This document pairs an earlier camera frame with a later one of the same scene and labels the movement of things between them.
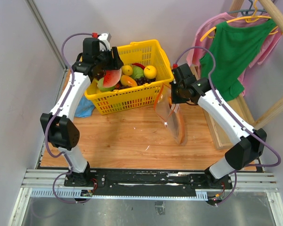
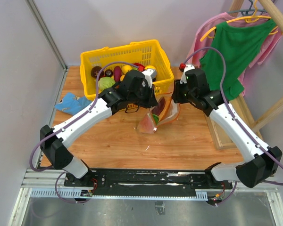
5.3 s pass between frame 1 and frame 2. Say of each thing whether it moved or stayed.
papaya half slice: moved
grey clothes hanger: stayed
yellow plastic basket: stayed
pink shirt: stayed
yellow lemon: stayed
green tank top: stayed
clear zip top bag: moved
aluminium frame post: stayed
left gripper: moved
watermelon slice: moved
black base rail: stayed
